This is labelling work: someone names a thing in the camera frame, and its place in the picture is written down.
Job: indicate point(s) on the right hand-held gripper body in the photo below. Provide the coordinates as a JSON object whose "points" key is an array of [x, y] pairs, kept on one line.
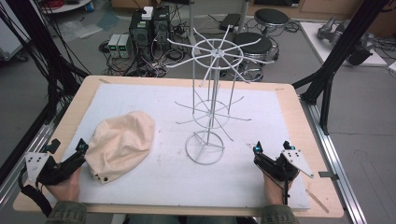
{"points": [[294, 158]]}

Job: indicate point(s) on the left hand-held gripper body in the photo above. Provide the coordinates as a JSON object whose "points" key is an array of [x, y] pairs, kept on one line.
{"points": [[36, 163]]}

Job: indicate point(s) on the beige cloth hat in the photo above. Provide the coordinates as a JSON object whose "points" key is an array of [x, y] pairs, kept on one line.
{"points": [[120, 146]]}

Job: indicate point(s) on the person's right hand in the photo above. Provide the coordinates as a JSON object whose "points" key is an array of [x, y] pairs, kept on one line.
{"points": [[274, 191]]}

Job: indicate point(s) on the person's left hand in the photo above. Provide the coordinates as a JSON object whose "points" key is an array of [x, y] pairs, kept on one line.
{"points": [[67, 188]]}

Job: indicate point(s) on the white foam mat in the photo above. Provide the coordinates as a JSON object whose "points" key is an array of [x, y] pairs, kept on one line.
{"points": [[174, 174]]}

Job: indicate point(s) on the black round stool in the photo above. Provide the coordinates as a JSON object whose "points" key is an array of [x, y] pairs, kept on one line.
{"points": [[271, 17], [253, 43]]}

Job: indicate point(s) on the white floor board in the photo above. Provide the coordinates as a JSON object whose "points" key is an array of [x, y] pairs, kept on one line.
{"points": [[314, 43]]}

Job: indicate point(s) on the grey bench power supply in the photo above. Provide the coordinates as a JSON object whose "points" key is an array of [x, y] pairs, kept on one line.
{"points": [[125, 46], [113, 46]]}

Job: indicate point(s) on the black computer tower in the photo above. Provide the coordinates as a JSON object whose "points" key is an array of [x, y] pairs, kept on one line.
{"points": [[162, 26], [140, 34]]}

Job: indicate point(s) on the flat black device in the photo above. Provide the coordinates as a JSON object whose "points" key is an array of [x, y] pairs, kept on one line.
{"points": [[229, 21]]}

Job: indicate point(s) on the grey metal pole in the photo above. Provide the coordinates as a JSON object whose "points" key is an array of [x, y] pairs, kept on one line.
{"points": [[191, 21], [244, 14]]}

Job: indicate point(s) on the round white table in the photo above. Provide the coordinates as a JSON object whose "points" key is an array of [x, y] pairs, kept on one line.
{"points": [[67, 6]]}

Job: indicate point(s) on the small white box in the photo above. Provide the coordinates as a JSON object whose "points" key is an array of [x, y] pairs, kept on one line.
{"points": [[147, 13]]}

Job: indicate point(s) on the aluminium rail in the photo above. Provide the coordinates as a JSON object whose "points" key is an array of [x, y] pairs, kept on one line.
{"points": [[31, 149], [336, 161]]}

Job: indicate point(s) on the small grey metal bracket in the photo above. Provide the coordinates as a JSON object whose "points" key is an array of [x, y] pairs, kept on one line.
{"points": [[327, 175]]}

